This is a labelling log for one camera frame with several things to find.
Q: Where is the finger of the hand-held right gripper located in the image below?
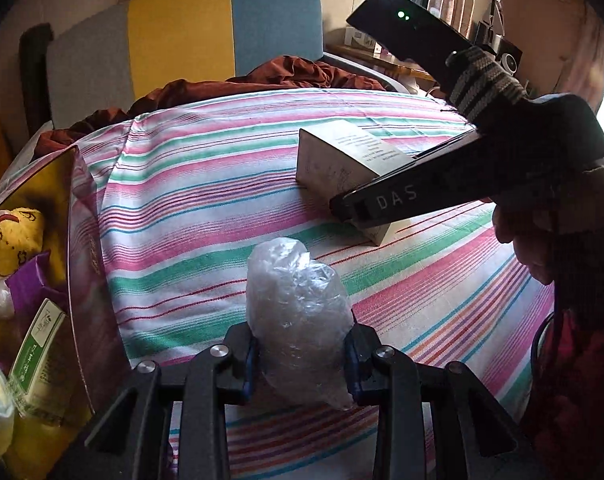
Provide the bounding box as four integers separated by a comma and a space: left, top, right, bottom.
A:
411, 129, 483, 161

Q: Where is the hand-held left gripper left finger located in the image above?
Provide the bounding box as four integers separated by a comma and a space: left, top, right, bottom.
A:
72, 322, 257, 480

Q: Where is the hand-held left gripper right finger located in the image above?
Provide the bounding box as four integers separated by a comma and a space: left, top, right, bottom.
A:
343, 322, 520, 480

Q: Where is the clear plastic bag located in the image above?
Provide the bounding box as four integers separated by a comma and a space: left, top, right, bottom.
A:
246, 237, 355, 411

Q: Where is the white cardboard box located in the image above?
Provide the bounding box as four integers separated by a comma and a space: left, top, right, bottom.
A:
295, 120, 478, 247

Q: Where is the gold tin box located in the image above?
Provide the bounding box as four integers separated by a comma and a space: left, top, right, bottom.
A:
0, 145, 133, 480

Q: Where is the green tea box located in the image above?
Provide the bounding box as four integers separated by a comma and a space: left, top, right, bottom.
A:
7, 297, 68, 421

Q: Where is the purple snack packet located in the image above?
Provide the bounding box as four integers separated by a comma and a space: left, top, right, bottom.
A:
4, 251, 70, 318

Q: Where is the yellow plush toy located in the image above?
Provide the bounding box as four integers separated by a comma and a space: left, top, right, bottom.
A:
0, 206, 48, 277

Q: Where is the person's right hand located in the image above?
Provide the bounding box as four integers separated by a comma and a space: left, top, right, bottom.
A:
492, 157, 604, 286

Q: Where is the wooden side table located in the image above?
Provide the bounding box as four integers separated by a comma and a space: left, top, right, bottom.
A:
324, 42, 435, 81

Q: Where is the small black clock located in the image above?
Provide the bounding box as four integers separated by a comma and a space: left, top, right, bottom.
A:
492, 37, 524, 78

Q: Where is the silver triangular stand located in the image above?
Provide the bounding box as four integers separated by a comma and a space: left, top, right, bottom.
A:
474, 0, 505, 46

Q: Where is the white blue carton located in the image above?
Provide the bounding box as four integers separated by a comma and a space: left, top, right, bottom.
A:
344, 25, 378, 53

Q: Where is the striped tablecloth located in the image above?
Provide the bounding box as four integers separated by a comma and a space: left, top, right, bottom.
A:
0, 87, 558, 480

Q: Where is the brown crumpled cloth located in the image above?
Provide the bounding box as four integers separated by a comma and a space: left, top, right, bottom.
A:
34, 55, 388, 158

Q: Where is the person's red garment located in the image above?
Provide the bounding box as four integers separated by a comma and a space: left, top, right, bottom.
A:
522, 310, 604, 480

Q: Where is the grey yellow blue sofa chair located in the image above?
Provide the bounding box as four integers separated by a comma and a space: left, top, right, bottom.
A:
46, 0, 413, 131

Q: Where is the black rolled mat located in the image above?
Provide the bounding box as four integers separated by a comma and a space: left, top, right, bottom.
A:
19, 24, 53, 136

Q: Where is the black cable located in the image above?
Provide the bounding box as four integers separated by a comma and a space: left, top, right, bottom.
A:
529, 310, 558, 376

